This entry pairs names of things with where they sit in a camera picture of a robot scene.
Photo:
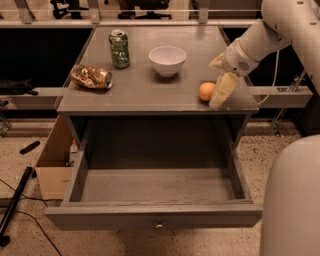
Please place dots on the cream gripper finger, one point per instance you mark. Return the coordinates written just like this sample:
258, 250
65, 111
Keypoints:
217, 63
225, 86

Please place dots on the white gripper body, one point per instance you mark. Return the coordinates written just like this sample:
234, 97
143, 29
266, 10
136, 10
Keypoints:
235, 58

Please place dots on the orange fruit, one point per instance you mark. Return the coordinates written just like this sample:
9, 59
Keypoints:
206, 90

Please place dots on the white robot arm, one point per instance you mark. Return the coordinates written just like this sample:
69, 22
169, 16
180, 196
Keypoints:
291, 208

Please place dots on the open grey top drawer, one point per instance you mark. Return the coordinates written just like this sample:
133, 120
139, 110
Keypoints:
114, 188

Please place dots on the silver drawer knob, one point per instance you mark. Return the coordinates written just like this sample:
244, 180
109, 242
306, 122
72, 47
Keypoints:
159, 224

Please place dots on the white ceramic bowl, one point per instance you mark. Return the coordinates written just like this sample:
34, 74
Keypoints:
167, 60

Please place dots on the grey wooden cabinet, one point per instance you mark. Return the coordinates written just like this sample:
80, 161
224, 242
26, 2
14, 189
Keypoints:
146, 111

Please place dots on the green upright soda can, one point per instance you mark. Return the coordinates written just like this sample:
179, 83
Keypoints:
118, 40

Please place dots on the black office chair base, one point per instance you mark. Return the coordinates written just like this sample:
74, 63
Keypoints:
127, 8

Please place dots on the crushed gold soda can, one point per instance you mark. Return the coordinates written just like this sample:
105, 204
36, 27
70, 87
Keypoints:
91, 77

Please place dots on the brown cardboard box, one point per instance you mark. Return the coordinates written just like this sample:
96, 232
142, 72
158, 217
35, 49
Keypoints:
52, 168

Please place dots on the small black floor object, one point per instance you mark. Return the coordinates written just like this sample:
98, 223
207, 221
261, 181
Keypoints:
29, 148

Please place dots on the black pole on floor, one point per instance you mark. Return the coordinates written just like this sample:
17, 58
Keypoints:
5, 239

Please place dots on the metal railing frame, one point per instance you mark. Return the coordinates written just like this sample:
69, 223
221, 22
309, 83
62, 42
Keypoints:
78, 13

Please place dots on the black object on rail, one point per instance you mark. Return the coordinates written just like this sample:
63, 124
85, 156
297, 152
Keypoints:
17, 87

